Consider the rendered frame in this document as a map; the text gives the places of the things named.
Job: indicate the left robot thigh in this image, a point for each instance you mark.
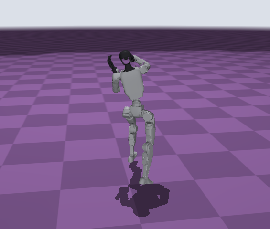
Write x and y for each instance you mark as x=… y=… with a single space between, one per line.
x=131 y=120

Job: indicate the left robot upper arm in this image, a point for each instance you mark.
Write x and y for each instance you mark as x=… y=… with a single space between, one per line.
x=115 y=82

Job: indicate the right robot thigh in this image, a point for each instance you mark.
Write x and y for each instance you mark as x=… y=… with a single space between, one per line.
x=148 y=117

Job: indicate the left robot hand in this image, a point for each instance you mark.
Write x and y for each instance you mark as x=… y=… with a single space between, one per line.
x=111 y=64

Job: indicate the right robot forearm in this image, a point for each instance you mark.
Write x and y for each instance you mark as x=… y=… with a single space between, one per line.
x=139 y=60

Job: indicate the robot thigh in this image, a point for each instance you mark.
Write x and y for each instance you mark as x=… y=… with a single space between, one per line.
x=131 y=120
x=148 y=117

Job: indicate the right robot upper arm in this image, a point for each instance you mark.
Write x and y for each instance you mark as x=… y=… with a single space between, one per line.
x=144 y=68

